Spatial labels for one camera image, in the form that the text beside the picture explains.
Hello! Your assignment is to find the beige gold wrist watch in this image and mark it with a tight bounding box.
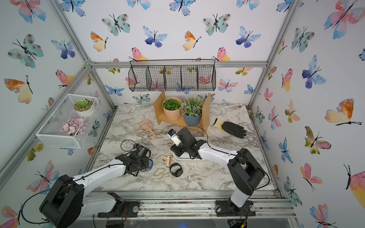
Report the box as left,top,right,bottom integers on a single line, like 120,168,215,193
153,168,166,179

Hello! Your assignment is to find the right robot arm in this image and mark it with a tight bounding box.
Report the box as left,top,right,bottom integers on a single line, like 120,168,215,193
168,128,267,209

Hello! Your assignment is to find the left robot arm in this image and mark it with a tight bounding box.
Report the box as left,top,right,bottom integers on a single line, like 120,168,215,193
40,143,151,228

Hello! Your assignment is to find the white storage box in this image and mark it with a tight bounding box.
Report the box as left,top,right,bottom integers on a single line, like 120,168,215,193
173,136,211,162

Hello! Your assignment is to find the blue pot herb plant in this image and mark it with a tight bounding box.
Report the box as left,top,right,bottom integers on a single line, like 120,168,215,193
182,97,204,126

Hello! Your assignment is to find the wooden shelf stand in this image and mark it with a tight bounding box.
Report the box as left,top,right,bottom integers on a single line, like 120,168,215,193
153,91,211,136

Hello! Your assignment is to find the pink pot green plant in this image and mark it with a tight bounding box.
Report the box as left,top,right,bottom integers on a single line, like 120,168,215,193
162,97,182,121

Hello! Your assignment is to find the black work glove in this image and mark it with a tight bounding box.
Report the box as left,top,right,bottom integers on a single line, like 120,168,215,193
213,118,247,139

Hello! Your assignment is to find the pink flower decoration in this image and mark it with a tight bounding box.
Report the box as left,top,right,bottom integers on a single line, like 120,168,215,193
60,118,88,136

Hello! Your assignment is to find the succulent in white pot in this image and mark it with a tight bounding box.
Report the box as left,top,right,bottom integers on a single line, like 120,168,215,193
73,99,93,118

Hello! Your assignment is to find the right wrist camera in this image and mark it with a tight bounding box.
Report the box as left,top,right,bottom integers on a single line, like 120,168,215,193
168,129,181,146

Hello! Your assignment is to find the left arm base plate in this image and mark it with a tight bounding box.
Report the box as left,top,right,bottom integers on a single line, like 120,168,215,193
98,192,141,219

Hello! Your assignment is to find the black wire basket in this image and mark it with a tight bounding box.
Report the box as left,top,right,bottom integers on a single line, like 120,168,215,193
126,59,216,94

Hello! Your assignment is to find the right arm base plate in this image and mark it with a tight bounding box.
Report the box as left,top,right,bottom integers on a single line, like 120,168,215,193
215,199,256,217

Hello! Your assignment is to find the white mesh wall shelf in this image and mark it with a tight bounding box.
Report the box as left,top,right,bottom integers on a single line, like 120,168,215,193
36,94,100,149

